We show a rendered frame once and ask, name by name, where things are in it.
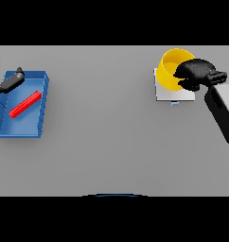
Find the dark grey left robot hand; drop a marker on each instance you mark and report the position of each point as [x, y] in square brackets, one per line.
[9, 82]

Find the yellow bowl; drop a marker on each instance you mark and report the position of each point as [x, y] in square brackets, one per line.
[167, 71]

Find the pale square measuring scale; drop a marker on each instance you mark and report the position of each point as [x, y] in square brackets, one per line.
[173, 94]

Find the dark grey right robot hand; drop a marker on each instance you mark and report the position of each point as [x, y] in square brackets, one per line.
[195, 73]

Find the blue tray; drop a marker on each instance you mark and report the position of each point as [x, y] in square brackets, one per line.
[23, 123]

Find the red beaker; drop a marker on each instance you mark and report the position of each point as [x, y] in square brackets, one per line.
[25, 104]

